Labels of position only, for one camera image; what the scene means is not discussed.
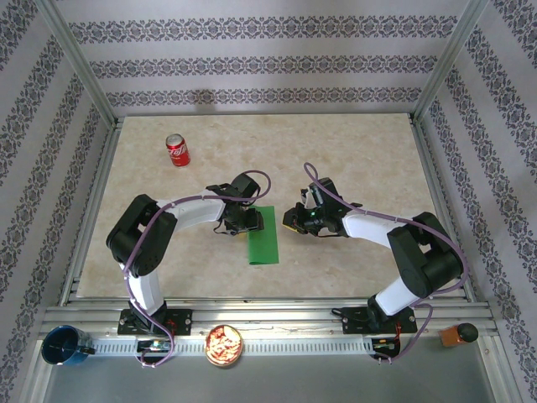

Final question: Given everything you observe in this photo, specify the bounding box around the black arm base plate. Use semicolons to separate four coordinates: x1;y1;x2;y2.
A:
341;306;417;336
117;308;194;337

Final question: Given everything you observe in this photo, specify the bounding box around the long aluminium front rail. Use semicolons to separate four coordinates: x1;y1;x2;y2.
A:
41;298;498;337

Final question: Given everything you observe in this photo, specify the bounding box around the aluminium frame post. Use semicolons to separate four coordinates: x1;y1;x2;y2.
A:
410;0;493;125
33;0;118;127

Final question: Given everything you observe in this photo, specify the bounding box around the aluminium side rail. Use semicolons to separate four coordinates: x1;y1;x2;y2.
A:
58;117;125;306
409;113;477;302

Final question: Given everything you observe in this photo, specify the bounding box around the brown bottle with black cap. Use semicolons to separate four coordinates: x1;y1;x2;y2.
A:
438;322;479;348

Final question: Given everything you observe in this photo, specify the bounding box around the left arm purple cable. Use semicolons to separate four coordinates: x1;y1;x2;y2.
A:
121;170;272;370

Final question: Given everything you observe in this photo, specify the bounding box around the round bowl with red food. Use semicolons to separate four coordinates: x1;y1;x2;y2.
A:
203;323;244;369

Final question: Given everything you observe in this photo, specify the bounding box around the slotted grey cable duct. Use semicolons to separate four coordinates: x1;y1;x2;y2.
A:
90;337;377;358

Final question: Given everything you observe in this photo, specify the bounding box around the blue mug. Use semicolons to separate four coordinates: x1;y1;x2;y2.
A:
40;325;96;367

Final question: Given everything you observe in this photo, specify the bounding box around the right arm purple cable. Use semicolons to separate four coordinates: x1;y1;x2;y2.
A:
303;162;467;366

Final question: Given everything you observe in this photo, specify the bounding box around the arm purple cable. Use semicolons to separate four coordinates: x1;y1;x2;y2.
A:
303;162;467;366
121;170;272;370

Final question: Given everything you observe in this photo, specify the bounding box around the red soda can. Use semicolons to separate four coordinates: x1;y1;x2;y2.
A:
164;133;191;169

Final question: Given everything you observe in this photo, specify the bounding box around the green paper sheet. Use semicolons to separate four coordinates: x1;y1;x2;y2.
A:
246;205;280;266

